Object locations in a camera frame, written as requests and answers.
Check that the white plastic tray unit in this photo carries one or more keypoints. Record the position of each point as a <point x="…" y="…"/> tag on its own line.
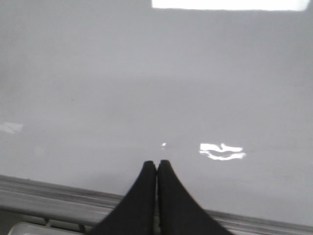
<point x="20" y="224"/>

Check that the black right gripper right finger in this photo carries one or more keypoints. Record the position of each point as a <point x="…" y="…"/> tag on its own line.
<point x="179" y="213"/>

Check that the white whiteboard with aluminium frame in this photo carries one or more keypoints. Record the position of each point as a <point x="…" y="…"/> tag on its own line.
<point x="90" y="89"/>

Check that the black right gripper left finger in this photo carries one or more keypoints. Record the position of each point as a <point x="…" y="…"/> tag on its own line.
<point x="134" y="215"/>

